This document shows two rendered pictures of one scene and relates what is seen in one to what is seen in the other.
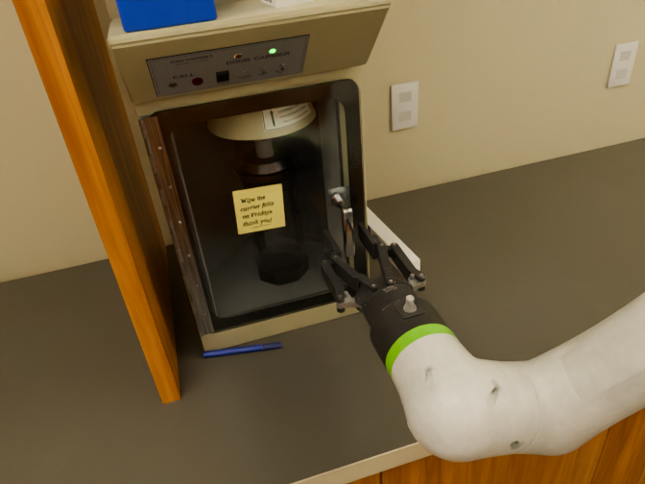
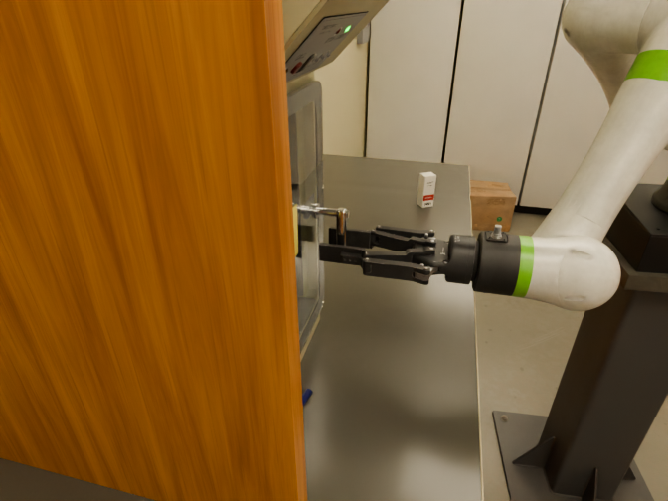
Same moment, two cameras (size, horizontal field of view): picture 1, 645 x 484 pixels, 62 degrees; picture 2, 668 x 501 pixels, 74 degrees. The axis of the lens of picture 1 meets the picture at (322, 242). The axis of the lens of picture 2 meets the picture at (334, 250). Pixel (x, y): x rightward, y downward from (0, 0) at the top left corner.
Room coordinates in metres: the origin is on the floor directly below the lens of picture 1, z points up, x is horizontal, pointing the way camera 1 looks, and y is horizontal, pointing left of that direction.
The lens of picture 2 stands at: (0.43, 0.52, 1.49)
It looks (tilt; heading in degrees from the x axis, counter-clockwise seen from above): 30 degrees down; 298
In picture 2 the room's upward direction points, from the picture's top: straight up
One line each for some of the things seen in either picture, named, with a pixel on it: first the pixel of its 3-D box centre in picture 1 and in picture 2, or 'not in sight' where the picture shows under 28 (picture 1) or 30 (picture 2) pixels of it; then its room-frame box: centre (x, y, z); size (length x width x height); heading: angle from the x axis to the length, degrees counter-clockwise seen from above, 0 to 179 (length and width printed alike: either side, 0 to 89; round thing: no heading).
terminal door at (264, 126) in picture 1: (274, 218); (291, 248); (0.73, 0.07, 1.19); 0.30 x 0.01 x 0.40; 103
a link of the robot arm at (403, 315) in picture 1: (410, 334); (492, 260); (0.49, -0.10, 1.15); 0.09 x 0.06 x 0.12; 104
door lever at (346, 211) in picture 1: (345, 226); (331, 232); (0.73, -0.04, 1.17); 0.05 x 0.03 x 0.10; 13
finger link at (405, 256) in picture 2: (353, 278); (397, 259); (0.62, -0.04, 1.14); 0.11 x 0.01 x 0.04; 30
